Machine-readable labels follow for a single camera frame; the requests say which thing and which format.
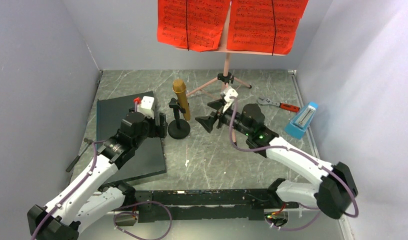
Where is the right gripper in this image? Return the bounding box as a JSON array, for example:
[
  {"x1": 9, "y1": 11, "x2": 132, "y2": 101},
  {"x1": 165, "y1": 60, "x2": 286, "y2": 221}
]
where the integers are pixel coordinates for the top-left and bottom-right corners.
[{"x1": 195, "y1": 98, "x2": 252, "y2": 137}]

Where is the pink tripod music stand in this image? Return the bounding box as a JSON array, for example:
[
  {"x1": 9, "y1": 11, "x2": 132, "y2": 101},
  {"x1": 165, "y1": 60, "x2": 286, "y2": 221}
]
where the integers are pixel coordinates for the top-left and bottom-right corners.
[{"x1": 176, "y1": 6, "x2": 288, "y2": 147}]

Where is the gold microphone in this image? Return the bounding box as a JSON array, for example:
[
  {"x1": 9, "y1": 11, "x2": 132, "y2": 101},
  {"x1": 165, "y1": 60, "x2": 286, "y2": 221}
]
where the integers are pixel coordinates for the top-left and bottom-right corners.
[{"x1": 172, "y1": 78, "x2": 191, "y2": 121}]

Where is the blue metronome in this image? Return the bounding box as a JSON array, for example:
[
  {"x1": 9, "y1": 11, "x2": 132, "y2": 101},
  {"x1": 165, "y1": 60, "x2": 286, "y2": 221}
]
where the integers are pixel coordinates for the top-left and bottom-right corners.
[{"x1": 284, "y1": 101, "x2": 319, "y2": 139}]

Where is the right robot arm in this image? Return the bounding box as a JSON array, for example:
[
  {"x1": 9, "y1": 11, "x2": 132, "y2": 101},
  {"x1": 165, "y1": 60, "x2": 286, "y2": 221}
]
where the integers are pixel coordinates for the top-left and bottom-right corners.
[{"x1": 195, "y1": 97, "x2": 360, "y2": 219}]

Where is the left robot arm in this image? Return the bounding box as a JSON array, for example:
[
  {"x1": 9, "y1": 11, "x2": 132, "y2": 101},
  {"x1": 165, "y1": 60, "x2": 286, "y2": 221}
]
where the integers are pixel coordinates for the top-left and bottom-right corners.
[{"x1": 27, "y1": 110, "x2": 168, "y2": 240}]

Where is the black microphone desk stand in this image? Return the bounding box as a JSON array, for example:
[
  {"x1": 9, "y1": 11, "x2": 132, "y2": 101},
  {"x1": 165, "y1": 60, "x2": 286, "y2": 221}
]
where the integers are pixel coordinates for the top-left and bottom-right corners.
[{"x1": 167, "y1": 98, "x2": 191, "y2": 140}]

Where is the dark grey rack box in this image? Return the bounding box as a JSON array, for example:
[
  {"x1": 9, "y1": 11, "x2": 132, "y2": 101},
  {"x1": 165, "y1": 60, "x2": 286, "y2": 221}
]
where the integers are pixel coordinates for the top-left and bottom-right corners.
[{"x1": 96, "y1": 91, "x2": 167, "y2": 183}]

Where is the left red sheet music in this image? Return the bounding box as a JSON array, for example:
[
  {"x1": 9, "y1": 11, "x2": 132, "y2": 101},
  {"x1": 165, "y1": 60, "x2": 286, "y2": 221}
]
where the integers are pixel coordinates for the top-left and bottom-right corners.
[{"x1": 157, "y1": 0, "x2": 230, "y2": 52}]

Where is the red sheet music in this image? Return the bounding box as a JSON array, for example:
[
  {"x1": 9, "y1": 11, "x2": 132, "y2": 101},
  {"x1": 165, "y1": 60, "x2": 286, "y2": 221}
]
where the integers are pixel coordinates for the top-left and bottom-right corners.
[
  {"x1": 226, "y1": 0, "x2": 309, "y2": 55},
  {"x1": 157, "y1": 0, "x2": 230, "y2": 52}
]

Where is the right red sheet music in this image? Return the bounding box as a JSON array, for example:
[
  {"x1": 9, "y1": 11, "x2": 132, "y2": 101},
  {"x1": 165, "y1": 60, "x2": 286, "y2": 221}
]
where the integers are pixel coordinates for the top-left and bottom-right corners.
[{"x1": 226, "y1": 0, "x2": 309, "y2": 55}]

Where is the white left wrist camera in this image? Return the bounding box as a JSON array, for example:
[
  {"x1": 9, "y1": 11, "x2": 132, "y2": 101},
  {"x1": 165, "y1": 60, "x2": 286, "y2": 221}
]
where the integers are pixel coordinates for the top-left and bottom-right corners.
[{"x1": 136, "y1": 96, "x2": 156, "y2": 119}]

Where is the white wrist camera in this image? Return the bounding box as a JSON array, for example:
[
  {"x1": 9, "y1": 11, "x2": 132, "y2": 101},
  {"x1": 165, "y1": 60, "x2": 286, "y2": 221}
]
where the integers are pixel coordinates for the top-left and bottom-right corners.
[
  {"x1": 220, "y1": 86, "x2": 238, "y2": 113},
  {"x1": 136, "y1": 96, "x2": 156, "y2": 119}
]

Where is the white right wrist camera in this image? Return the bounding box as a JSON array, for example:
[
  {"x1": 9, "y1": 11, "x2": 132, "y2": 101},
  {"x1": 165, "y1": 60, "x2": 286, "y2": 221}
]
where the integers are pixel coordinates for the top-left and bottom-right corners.
[{"x1": 220, "y1": 86, "x2": 238, "y2": 113}]

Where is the red handled adjustable wrench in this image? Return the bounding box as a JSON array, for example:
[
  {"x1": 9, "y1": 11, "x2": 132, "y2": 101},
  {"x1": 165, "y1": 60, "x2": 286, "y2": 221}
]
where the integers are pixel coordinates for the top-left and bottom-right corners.
[{"x1": 257, "y1": 97, "x2": 300, "y2": 113}]

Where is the black handled tool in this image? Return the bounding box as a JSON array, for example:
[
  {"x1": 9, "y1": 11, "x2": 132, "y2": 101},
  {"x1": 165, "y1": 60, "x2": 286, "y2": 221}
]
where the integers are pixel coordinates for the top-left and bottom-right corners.
[{"x1": 65, "y1": 138, "x2": 93, "y2": 173}]

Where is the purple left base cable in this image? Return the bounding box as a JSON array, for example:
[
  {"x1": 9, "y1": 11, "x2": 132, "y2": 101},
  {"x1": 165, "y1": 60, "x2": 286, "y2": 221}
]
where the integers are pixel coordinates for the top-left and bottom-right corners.
[{"x1": 112, "y1": 201, "x2": 173, "y2": 240}]

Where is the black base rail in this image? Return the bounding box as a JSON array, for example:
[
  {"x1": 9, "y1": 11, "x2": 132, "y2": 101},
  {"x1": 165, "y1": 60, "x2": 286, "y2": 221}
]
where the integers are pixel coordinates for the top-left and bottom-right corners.
[{"x1": 118, "y1": 188, "x2": 299, "y2": 223}]

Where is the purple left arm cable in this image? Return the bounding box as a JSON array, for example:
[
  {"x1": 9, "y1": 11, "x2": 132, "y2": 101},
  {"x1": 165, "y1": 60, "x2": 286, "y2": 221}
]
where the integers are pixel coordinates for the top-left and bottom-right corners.
[{"x1": 31, "y1": 97, "x2": 140, "y2": 240}]

